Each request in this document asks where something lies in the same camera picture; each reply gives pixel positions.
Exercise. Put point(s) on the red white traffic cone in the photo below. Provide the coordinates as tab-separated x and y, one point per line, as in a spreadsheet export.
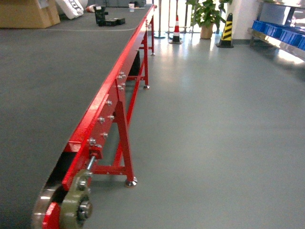
176	33

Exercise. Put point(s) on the blue bin front middle-left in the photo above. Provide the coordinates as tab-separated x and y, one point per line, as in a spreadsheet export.
295	38

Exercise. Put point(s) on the stainless steel roller shelf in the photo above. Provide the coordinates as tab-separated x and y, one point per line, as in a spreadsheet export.
286	15

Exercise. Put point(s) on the red conveyor frame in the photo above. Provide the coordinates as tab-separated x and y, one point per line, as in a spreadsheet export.
64	202

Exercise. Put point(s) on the tall black box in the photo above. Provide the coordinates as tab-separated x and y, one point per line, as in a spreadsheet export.
100	14

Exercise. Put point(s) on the flat black box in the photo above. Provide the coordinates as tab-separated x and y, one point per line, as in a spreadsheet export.
112	22

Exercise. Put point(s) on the yellow black traffic cone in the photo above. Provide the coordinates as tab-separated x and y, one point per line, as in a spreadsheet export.
226	38

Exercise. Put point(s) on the potted green plant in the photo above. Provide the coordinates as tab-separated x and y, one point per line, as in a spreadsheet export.
206	14

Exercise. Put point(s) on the large cardboard box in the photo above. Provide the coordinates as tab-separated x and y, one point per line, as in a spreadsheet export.
28	14

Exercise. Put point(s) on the blue bin far left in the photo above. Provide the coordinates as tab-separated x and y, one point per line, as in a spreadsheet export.
264	27

